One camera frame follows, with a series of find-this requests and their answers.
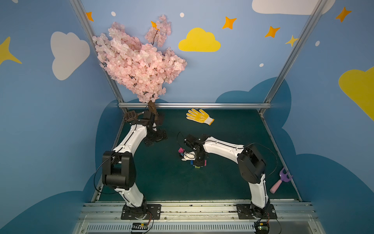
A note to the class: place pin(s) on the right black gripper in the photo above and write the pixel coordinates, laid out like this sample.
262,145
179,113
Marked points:
199,158

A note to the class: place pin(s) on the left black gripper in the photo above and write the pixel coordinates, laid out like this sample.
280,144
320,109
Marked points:
156,136

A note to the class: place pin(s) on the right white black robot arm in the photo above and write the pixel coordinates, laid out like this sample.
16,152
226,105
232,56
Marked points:
251,164

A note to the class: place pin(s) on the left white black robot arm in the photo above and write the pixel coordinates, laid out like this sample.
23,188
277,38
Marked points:
119,171

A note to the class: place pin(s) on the brown toy shovel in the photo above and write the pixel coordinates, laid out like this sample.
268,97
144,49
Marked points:
130,116

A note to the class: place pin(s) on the yellow work glove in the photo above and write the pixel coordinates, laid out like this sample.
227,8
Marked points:
199,116

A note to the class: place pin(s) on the pink cherry blossom tree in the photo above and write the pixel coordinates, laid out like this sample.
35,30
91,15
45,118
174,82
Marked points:
141,68

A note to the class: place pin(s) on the pink purple toy rake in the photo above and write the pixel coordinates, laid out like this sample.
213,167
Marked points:
285,177

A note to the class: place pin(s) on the left circuit board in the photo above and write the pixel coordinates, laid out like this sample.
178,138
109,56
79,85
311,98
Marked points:
139,227

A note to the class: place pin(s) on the circuit board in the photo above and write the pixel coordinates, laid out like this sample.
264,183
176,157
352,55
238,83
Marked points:
262,228
139,227

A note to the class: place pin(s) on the right circuit board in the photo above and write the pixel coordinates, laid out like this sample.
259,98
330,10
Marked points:
262,228

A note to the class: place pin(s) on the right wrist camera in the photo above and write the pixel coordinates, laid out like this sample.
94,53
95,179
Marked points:
188,156

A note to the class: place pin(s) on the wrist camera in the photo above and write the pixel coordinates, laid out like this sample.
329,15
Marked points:
149,118
188,156

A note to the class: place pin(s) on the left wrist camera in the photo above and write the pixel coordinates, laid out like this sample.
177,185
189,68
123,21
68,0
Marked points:
149,118

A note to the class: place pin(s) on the aluminium frame rear bar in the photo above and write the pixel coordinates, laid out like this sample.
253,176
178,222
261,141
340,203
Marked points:
213,105

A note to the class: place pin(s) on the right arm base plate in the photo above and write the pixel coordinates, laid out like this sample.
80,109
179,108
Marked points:
250,211

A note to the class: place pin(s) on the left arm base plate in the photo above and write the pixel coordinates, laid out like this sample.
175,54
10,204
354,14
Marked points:
153,211

